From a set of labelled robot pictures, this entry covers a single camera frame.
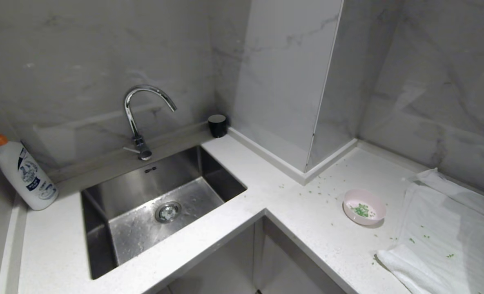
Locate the pink bowl with green bits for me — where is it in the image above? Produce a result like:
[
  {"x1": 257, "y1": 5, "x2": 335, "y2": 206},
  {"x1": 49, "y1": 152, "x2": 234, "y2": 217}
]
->
[{"x1": 343, "y1": 189, "x2": 387, "y2": 226}]

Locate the stainless steel sink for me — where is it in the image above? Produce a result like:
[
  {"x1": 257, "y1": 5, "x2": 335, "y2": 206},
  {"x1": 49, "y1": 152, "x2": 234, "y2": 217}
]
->
[{"x1": 80, "y1": 145, "x2": 248, "y2": 280}]

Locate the black round cup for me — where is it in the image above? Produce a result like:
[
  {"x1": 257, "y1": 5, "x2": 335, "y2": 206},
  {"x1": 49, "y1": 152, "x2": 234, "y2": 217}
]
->
[{"x1": 208, "y1": 114, "x2": 228, "y2": 138}]

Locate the chrome curved faucet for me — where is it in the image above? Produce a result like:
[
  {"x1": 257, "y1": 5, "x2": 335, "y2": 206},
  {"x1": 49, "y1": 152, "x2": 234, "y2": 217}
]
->
[{"x1": 123, "y1": 85, "x2": 178, "y2": 161}]

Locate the white towel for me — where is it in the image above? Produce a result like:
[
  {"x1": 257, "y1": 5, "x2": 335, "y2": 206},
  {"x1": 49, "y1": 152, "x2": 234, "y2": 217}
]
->
[{"x1": 376, "y1": 168, "x2": 484, "y2": 294}]

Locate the sink drain strainer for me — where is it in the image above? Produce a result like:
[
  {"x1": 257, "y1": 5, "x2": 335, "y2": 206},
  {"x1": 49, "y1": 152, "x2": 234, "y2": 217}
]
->
[{"x1": 155, "y1": 201, "x2": 182, "y2": 223}]

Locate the white bottle with orange cap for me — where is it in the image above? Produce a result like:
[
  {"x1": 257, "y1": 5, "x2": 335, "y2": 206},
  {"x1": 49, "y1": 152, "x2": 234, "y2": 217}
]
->
[{"x1": 0, "y1": 134, "x2": 59, "y2": 211}]

